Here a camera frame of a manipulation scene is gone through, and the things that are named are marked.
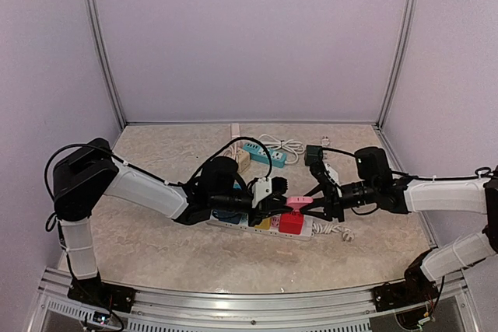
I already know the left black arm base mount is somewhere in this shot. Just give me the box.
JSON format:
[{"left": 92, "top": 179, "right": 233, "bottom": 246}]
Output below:
[{"left": 68, "top": 274, "right": 137, "bottom": 313}]

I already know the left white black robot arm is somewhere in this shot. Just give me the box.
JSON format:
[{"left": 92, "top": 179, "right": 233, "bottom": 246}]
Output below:
[{"left": 44, "top": 138, "right": 292, "bottom": 305}]

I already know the right aluminium corner post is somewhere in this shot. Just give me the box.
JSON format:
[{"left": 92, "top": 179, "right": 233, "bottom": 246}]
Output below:
[{"left": 376, "top": 0, "right": 417, "bottom": 131}]

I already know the aluminium corner post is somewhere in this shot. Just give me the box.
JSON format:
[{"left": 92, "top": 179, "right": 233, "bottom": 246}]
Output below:
[
  {"left": 376, "top": 0, "right": 417, "bottom": 131},
  {"left": 84, "top": 0, "right": 128, "bottom": 130}
]

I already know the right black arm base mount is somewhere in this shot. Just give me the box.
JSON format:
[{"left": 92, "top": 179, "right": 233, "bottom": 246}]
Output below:
[{"left": 371, "top": 250, "right": 440, "bottom": 312}]

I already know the yellow cube socket adapter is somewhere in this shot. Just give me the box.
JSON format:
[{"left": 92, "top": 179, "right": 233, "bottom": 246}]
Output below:
[{"left": 254, "top": 218, "right": 272, "bottom": 230}]

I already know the beige extension cord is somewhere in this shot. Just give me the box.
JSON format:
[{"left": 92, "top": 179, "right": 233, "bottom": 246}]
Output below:
[{"left": 225, "top": 123, "right": 252, "bottom": 173}]

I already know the white multicolour power strip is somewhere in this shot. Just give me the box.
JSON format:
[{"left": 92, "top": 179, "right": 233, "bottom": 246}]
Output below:
[{"left": 205, "top": 207, "right": 357, "bottom": 243}]

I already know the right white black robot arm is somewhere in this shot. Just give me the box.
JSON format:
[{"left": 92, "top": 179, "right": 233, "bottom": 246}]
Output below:
[{"left": 300, "top": 145, "right": 497, "bottom": 304}]

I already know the red cube socket adapter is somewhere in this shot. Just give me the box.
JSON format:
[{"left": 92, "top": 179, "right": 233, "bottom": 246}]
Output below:
[{"left": 279, "top": 211, "right": 304, "bottom": 235}]

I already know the aluminium front frame rail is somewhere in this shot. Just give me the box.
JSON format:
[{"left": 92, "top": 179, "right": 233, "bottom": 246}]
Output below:
[{"left": 37, "top": 265, "right": 474, "bottom": 332}]

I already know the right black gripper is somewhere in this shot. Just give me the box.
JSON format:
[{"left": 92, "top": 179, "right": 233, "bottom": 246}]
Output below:
[{"left": 300, "top": 179, "right": 378, "bottom": 222}]

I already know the pink plug adapter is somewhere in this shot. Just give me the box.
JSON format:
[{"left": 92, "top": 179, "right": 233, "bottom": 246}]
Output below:
[{"left": 286, "top": 196, "right": 314, "bottom": 211}]

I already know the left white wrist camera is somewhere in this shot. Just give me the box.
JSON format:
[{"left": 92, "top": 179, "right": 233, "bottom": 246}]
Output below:
[{"left": 249, "top": 176, "right": 288, "bottom": 208}]

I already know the dark green cube adapter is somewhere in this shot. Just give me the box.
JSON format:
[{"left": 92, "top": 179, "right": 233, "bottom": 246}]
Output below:
[{"left": 304, "top": 136, "right": 330, "bottom": 166}]

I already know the teal power strip with cord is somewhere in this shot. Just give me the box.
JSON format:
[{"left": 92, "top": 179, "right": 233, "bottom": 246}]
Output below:
[{"left": 242, "top": 134, "right": 305, "bottom": 169}]

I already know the dark blue cube socket adapter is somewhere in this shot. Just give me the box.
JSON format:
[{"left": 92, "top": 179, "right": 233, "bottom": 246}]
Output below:
[{"left": 212, "top": 211, "right": 244, "bottom": 225}]

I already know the left aluminium corner post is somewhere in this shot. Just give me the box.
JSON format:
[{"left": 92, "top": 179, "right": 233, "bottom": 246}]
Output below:
[{"left": 84, "top": 0, "right": 128, "bottom": 130}]

